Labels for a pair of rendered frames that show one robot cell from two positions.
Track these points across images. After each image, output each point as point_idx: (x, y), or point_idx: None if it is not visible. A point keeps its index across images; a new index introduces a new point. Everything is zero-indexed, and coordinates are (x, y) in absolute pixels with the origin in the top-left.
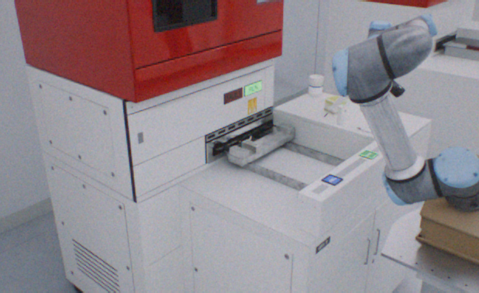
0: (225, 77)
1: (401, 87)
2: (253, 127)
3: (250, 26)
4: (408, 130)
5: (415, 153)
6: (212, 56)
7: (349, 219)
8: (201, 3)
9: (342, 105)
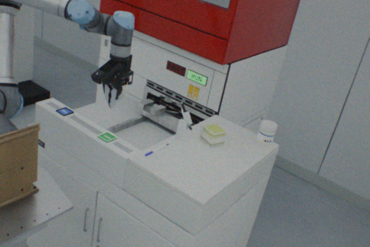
0: (172, 48)
1: (97, 76)
2: (187, 110)
3: (189, 16)
4: (165, 175)
5: (2, 78)
6: (151, 18)
7: (64, 157)
8: None
9: (183, 121)
